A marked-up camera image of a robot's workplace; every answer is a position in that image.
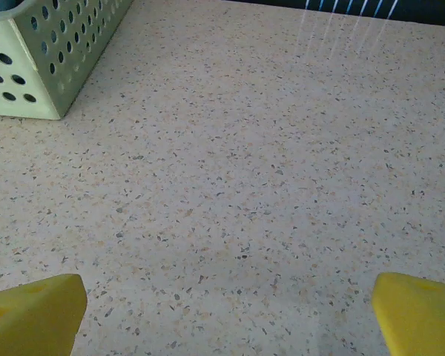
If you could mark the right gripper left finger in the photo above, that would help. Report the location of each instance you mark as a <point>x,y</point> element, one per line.
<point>33,315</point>

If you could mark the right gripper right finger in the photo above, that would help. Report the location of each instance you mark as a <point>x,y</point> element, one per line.
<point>419,315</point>

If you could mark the pale green perforated plastic basket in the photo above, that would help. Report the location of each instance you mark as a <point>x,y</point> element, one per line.
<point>29,92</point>

